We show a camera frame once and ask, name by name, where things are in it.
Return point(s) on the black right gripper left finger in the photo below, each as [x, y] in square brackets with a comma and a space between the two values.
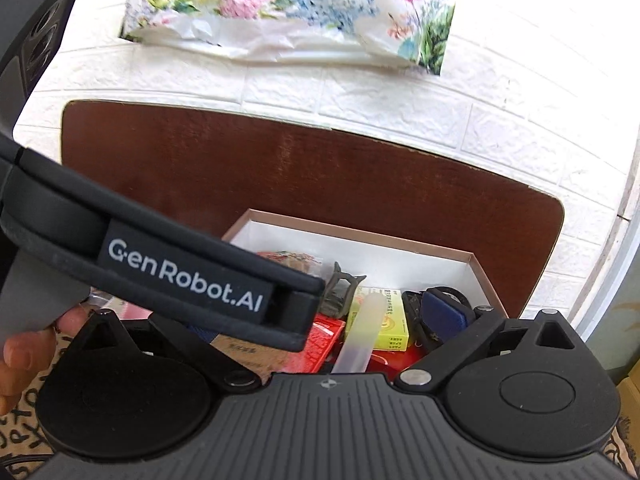
[135, 388]

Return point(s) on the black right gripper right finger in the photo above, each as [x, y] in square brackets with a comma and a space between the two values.
[521, 388]

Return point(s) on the dark grey plastic clip stand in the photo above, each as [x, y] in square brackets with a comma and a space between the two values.
[339, 293]

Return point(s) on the person's left hand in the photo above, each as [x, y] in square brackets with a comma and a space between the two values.
[26, 355]

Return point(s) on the leopard letter print blanket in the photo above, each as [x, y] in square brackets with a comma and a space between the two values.
[24, 448]

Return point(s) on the yellow small box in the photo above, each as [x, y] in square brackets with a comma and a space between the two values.
[394, 332]

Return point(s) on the translucent white plastic tube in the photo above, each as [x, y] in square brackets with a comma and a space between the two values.
[359, 343]

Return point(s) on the pink cardboard storage box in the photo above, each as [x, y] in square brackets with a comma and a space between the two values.
[385, 261]

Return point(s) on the red packet in box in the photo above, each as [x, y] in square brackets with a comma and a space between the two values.
[329, 348]

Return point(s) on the dark red wooden headboard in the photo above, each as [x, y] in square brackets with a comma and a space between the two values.
[204, 169]

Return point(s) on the floral cloth on wall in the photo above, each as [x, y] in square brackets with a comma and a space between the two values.
[399, 33]

